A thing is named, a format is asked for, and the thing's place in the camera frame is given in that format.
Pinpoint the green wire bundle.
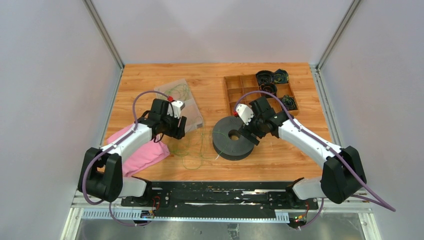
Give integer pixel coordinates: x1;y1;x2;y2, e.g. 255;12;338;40
158;82;233;171

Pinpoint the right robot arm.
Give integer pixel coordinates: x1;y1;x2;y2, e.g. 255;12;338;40
234;97;367;209

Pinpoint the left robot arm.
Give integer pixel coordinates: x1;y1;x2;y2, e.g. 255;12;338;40
77;98;187;207

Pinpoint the pink folded cloth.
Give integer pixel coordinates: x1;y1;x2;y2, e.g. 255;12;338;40
122;133;170;177

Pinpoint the clear plastic box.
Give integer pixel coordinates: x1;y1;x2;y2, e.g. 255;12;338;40
154;78;204;133

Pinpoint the green blue rolled tie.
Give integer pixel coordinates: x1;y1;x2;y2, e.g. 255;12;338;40
280;94;298;111

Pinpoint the orange floral rolled tie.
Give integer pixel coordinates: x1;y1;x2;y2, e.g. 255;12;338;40
260;82;278;96

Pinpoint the wooden compartment tray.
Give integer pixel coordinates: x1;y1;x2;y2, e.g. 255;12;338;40
223;74;300;116

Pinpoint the dark blue rolled tie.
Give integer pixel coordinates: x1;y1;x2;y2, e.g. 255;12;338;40
255;70;274;86

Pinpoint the green yellow rolled tie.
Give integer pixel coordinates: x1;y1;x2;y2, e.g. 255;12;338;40
273;68;289;84

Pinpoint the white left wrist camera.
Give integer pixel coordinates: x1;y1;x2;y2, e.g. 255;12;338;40
167;96;185;119

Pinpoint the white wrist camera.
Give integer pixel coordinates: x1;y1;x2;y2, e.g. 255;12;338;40
167;96;185;119
233;103;254;126

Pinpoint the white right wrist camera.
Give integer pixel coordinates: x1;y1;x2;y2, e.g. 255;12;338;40
233;103;254;126

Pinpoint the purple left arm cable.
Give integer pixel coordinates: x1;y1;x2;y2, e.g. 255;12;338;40
81;90;173;228

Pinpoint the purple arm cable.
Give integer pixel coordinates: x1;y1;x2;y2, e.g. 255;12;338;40
81;90;173;228
234;90;397;229

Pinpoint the aluminium frame post right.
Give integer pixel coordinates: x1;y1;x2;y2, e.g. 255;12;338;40
309;0;362;145

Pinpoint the aluminium frame post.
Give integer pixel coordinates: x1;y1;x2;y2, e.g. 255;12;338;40
82;0;125;71
309;0;362;145

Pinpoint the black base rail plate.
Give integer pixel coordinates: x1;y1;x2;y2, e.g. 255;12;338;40
114;181;319;223

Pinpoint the aluminium frame post left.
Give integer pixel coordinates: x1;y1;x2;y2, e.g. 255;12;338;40
82;0;125;71

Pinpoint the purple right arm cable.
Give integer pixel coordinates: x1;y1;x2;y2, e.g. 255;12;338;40
234;90;397;229

